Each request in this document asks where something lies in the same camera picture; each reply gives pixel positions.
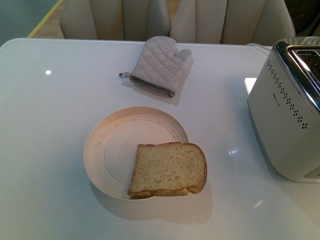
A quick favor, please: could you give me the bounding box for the toasted bread slice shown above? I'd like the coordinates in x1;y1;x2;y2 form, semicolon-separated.
127;142;208;199

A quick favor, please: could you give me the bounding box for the chrome white two-slot toaster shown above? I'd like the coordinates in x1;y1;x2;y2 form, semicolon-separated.
247;36;320;183

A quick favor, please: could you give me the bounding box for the beige quilted oven mitt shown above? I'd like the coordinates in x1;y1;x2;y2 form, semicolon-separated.
119;36;193;97

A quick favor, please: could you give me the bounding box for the cream round plate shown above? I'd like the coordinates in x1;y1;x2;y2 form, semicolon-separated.
83;106;189;200

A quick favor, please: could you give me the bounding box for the left beige upholstered chair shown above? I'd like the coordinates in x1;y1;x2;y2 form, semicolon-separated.
59;0;171;41

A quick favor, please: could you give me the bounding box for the beige upholstered chair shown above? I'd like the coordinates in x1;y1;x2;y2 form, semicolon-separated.
170;0;295;46
59;0;171;41

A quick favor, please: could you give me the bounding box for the right beige upholstered chair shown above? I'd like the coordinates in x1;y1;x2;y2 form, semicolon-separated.
170;0;295;46

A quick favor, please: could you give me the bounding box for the dark grey washing machine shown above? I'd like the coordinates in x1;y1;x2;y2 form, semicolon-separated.
285;0;320;37

